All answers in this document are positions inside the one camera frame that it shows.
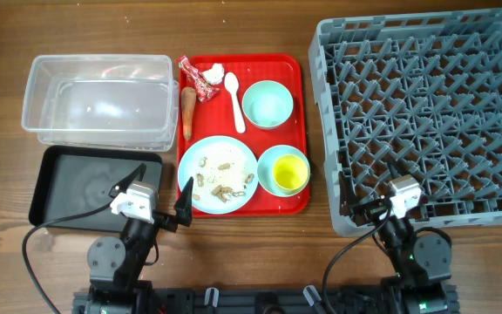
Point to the clear plastic bin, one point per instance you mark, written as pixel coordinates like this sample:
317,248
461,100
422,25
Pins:
113,101

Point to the light blue plate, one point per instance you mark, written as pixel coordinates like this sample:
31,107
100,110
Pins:
223,148

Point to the black plastic tray bin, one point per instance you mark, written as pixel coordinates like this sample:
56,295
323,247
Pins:
75,180

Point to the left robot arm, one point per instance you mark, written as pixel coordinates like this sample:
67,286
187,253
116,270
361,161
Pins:
116,262

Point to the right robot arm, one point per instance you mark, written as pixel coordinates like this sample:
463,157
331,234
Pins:
421,257

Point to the grey dishwasher rack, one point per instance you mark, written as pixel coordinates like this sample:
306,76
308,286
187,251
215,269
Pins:
422,89

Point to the yellow plastic cup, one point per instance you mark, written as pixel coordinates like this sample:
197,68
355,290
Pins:
290,173

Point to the red plastic serving tray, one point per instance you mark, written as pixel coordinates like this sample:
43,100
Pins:
215,117

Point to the orange carrot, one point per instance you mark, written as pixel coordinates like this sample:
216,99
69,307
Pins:
188,102

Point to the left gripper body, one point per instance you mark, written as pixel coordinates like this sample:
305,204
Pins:
165,221

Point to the mint green bowl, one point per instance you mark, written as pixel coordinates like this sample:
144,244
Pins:
267,104

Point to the light blue bowl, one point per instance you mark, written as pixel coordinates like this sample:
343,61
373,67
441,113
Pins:
266,164

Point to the peanut and rice scraps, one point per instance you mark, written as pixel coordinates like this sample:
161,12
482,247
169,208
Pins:
221,179

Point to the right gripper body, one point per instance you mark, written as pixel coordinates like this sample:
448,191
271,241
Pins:
371,209

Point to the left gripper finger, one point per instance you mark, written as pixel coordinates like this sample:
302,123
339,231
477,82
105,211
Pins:
183,206
136,175

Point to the white tissue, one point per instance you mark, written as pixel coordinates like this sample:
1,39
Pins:
215,75

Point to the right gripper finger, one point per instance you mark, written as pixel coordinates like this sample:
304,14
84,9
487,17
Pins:
395,170
344,194

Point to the red snack wrapper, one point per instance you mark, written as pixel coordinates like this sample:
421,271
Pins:
204,90

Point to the white plastic spoon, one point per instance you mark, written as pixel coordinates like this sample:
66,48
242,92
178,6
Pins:
231,84

